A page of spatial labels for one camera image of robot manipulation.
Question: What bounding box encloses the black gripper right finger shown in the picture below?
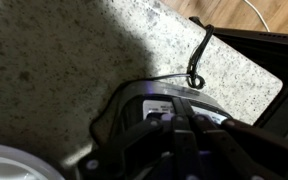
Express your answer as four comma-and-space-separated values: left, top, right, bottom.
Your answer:
189, 114, 288, 180

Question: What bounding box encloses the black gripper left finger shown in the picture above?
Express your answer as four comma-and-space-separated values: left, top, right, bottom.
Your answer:
78, 118, 176, 180

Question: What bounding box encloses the black and silver blender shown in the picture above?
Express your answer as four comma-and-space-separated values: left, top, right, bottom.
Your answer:
90, 80, 231, 145

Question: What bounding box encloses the white ceramic plate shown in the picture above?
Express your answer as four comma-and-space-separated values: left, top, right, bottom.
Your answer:
0, 145, 65, 180

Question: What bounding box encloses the black blender power cord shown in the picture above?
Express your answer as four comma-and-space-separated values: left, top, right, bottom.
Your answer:
147, 15, 216, 90

